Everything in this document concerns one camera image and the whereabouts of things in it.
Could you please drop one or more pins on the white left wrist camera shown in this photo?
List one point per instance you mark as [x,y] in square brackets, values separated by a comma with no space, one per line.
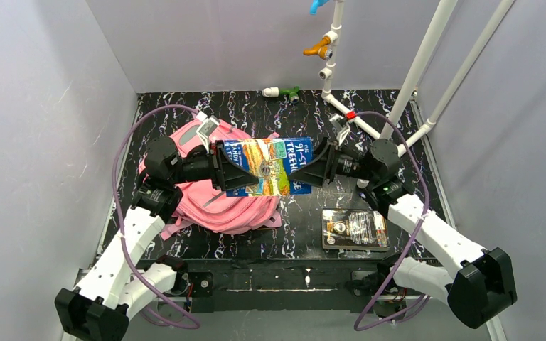
[208,125]

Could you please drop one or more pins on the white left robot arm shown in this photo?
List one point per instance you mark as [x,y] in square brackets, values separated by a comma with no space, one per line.
[113,291]

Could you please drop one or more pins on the green white pipe fitting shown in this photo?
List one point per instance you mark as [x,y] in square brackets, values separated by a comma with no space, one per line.
[290,93]

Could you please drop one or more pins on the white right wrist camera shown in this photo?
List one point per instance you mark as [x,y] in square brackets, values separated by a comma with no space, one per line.
[341,123]

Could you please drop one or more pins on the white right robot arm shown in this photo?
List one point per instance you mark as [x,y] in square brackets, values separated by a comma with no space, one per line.
[475,282]

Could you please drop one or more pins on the blue treehouse book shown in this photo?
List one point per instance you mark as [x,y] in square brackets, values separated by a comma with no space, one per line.
[271,160]

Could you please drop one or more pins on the black gold cover book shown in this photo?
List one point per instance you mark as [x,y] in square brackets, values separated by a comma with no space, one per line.
[354,229]

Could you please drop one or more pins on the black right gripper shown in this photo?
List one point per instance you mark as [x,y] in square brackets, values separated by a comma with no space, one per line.
[330,163]

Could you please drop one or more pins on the pink student backpack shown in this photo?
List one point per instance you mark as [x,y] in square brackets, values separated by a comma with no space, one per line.
[182,204]

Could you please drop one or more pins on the white pvc pipe frame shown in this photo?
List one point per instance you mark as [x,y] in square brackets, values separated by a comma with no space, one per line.
[393,44]

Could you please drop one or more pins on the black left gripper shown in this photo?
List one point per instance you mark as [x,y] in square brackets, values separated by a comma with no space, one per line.
[217,168]

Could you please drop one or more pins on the aluminium rail frame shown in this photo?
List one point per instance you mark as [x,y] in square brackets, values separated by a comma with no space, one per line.
[475,282]

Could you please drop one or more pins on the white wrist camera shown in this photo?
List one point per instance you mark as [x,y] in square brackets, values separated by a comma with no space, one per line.
[208,125]
[341,123]

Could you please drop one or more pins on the orange tap handle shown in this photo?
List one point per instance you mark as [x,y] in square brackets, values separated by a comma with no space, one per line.
[321,49]

